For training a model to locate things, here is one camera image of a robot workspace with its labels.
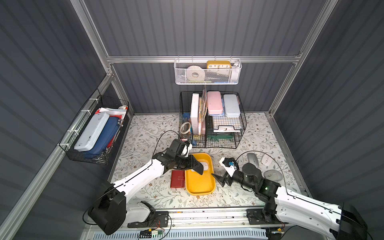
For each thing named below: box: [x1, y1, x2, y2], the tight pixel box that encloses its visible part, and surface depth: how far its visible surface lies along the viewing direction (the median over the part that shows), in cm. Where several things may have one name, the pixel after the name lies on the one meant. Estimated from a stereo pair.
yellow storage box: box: [185, 152, 216, 196], surface depth 86 cm
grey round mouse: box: [264, 169, 283, 182], surface depth 86 cm
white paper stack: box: [213, 125, 241, 133], surface depth 89 cm
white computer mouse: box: [200, 161, 209, 171], surface depth 91 cm
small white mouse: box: [261, 153, 274, 166], surface depth 95 cm
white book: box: [190, 93, 200, 135], surface depth 91 cm
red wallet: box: [170, 170, 186, 189], surface depth 86 cm
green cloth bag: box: [207, 133, 234, 143], surface depth 95 cm
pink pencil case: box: [207, 91, 224, 115], surface depth 93 cm
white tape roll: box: [186, 65, 206, 82], surface depth 86 cm
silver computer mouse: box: [247, 152, 259, 168], surface depth 97 cm
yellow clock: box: [206, 60, 232, 69], surface depth 90 cm
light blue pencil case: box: [223, 94, 241, 118], surface depth 96 cm
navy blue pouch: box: [82, 116, 120, 156], surface depth 68 cm
